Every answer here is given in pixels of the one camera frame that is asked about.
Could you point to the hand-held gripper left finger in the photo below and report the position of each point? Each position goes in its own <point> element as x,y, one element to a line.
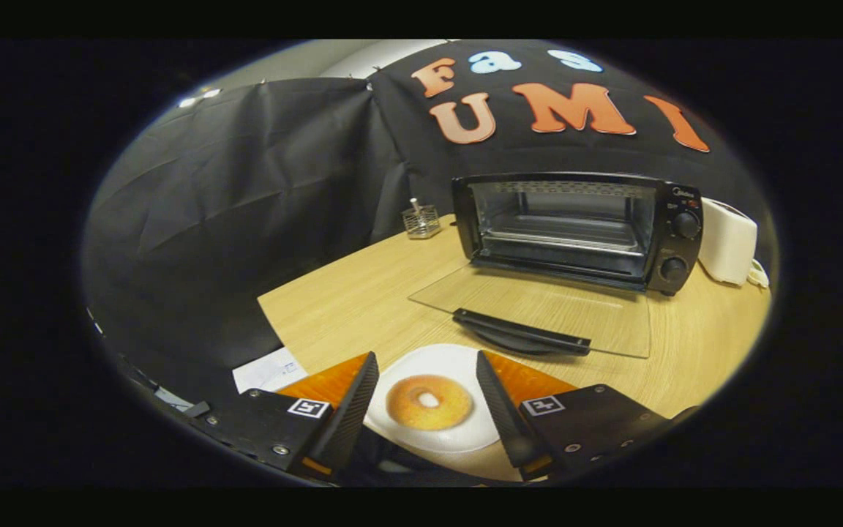
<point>348,417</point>

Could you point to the golden bagel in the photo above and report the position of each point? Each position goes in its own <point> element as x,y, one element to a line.
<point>407,404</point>

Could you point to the white paper sheet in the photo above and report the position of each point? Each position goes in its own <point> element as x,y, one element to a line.
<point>268,369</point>

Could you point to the white bread toaster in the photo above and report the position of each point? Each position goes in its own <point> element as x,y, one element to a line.
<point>725,241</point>

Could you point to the black toaster oven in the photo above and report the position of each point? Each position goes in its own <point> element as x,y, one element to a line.
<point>674,245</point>

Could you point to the small ceiling light panel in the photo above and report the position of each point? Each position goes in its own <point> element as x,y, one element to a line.
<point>198,97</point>

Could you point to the black backdrop cloth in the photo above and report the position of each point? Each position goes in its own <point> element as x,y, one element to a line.
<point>246,183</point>

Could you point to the white plate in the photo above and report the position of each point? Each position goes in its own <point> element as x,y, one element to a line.
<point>436,359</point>

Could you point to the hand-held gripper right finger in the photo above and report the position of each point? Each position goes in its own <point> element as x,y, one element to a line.
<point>502,413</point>

